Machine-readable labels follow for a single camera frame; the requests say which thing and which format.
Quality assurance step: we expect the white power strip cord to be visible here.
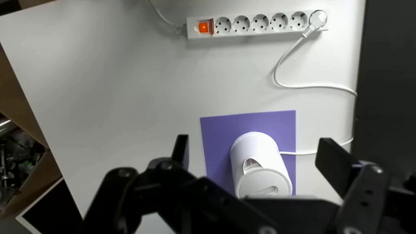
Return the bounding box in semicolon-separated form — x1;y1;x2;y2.
145;0;188;32

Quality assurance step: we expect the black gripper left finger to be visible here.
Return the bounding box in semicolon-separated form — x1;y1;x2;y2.
170;134;189;171

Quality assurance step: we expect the purple cloth mat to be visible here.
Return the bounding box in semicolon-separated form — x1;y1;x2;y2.
198;109;297;196

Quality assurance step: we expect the white kettle power cable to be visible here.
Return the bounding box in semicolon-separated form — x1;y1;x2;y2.
270;8;358;157

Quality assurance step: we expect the white power strip orange switch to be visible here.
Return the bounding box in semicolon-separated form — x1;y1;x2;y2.
185;9;328;41

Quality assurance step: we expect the white electric kettle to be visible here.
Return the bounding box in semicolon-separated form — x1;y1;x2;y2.
228;130;293;200

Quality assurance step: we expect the brown cardboard box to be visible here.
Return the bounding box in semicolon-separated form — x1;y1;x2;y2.
0;43;62;218

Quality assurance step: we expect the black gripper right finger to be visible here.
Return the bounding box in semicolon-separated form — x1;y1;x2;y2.
314;136;362;200

